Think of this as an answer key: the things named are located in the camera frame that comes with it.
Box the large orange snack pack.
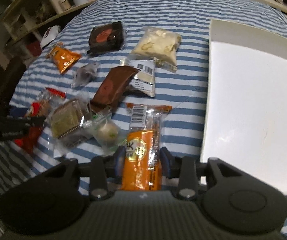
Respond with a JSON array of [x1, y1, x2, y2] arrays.
[[121, 103, 172, 191]]

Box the red snack pack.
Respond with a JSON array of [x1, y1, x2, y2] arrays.
[[14, 87, 66, 155]]

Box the clear round pastry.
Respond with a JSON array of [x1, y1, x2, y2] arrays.
[[83, 108, 127, 155]]

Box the clear square biscuit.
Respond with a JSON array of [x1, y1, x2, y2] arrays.
[[50, 98, 92, 154]]

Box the white beige labelled snack pack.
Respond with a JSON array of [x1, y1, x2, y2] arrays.
[[120, 57, 156, 98]]

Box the small orange snack pack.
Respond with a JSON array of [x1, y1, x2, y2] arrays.
[[46, 42, 82, 75]]

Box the dark chair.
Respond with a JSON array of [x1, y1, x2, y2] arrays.
[[0, 56, 27, 116]]

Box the brown wrapped snack bar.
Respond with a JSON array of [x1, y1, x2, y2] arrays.
[[90, 66, 139, 113]]

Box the red box under shelf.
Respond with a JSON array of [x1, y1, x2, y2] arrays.
[[26, 41, 42, 57]]

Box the clear wrapped dark candy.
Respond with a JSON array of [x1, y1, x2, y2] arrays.
[[71, 62, 100, 88]]

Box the white shallow cardboard tray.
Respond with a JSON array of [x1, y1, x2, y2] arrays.
[[201, 20, 287, 195]]

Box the blue white striped quilt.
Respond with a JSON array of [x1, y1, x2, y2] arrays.
[[0, 0, 287, 240]]

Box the clear bag pale chips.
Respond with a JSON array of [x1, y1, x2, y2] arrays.
[[129, 27, 182, 73]]

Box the black red pastry pack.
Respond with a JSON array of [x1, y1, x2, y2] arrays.
[[87, 21, 126, 55]]

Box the small lidded jar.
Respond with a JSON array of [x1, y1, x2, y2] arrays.
[[59, 0, 71, 11]]

